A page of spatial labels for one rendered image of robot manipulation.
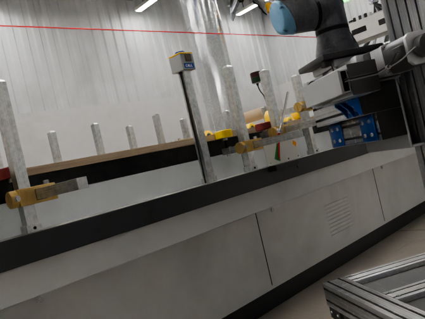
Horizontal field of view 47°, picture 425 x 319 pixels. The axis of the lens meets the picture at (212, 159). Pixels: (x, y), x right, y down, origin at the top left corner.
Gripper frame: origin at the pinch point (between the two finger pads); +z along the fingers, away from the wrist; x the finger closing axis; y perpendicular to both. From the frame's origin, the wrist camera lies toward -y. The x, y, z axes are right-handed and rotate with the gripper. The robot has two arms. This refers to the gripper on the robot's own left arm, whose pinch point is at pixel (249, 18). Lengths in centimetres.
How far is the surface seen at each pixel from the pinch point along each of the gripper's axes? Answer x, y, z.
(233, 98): -11.5, -11.5, 29.3
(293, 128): 16, -23, 47
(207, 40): 86, -430, -102
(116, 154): -65, 1, 43
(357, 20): 203, -261, -52
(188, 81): -31.7, 3.3, 21.1
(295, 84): 30, -40, 26
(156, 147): -49, -10, 43
